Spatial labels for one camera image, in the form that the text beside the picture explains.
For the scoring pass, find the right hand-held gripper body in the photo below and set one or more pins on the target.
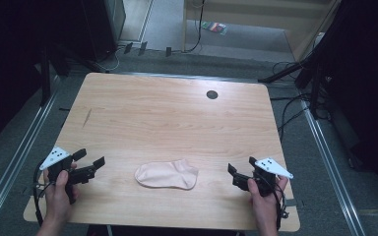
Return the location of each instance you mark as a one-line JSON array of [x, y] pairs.
[[269, 170]]

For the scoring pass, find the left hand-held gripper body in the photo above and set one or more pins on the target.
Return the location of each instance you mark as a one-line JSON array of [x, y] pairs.
[[56, 158]]

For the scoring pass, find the cream ankle sock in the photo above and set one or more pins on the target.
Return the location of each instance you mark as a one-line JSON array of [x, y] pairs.
[[165, 174]]

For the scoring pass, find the person's right hand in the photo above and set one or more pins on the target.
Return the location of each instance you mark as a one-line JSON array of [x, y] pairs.
[[265, 206]]

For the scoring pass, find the person's left hand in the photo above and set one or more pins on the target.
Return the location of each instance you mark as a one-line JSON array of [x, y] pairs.
[[58, 200]]

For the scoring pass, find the black round table grommet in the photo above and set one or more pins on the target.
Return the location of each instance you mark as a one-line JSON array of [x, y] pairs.
[[212, 94]]

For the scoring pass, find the black metal stand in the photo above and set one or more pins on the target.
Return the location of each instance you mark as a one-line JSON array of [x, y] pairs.
[[45, 75], [313, 82]]

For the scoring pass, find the dark cabinet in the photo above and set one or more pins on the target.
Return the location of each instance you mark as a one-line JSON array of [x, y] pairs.
[[103, 26]]

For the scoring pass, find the colourful packet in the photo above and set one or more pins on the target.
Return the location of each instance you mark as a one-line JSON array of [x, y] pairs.
[[215, 27]]

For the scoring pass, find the beige wooden platform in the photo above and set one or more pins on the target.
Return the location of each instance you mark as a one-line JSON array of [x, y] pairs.
[[242, 19]]

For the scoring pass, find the metal floor rail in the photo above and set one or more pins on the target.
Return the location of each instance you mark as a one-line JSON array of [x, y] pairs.
[[329, 167], [16, 154]]

